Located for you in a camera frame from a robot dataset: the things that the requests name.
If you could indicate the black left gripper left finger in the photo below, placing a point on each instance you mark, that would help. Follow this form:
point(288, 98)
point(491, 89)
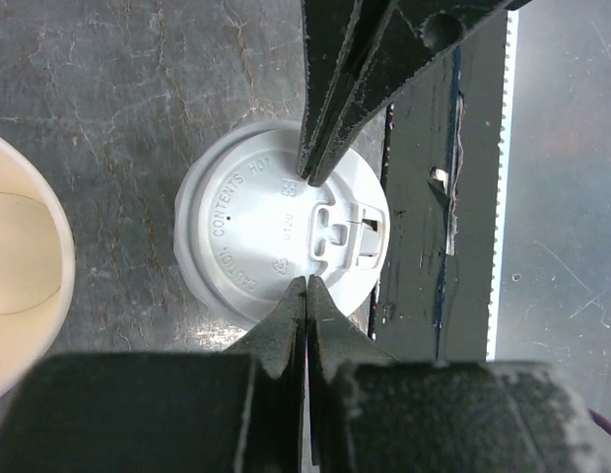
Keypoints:
point(239, 410)

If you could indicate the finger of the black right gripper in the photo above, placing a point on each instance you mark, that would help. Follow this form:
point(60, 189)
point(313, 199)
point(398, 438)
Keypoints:
point(425, 31)
point(346, 80)

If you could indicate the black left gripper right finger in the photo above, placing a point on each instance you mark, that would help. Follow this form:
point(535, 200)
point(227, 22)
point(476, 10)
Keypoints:
point(372, 413)

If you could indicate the white plastic cup lid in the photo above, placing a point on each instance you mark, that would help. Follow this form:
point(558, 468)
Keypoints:
point(246, 225)

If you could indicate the white paper cup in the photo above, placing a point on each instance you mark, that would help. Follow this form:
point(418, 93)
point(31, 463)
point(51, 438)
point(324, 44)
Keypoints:
point(37, 266)

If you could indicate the white slotted cable duct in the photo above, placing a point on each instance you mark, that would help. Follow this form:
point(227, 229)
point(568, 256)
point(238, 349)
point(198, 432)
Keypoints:
point(502, 185)

